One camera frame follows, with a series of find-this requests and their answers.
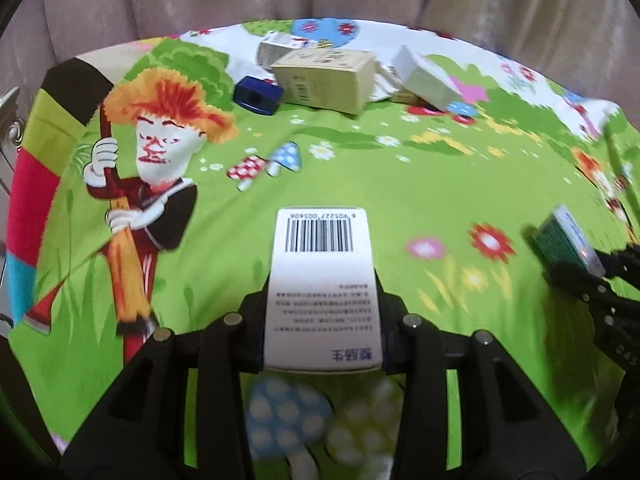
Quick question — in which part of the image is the beige barcode box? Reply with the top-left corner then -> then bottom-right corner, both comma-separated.
271,50 -> 377,115

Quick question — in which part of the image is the green printed blanket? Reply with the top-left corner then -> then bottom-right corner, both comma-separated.
7,17 -> 640,480

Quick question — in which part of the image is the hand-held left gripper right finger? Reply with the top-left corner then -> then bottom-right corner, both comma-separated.
374,269 -> 586,480

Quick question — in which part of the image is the white blue print box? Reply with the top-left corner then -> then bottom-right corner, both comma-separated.
256,30 -> 322,69

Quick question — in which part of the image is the tan small box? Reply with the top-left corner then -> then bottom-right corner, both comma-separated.
387,89 -> 432,107

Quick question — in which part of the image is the plain white box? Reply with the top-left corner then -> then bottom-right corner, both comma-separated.
391,45 -> 463,112

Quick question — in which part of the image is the teal green box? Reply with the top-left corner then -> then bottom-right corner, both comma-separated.
530,205 -> 607,279

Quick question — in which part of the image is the metal bed frame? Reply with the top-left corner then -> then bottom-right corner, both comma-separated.
0,87 -> 27,197

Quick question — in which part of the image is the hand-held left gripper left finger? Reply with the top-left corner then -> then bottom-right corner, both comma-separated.
62,271 -> 274,480

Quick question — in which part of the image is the white medicine box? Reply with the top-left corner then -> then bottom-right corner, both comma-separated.
263,207 -> 385,373

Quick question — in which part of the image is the dark blue small box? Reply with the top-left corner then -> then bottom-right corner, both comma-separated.
232,76 -> 285,116

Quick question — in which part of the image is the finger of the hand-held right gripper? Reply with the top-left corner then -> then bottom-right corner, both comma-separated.
547,264 -> 619,307
600,244 -> 640,282

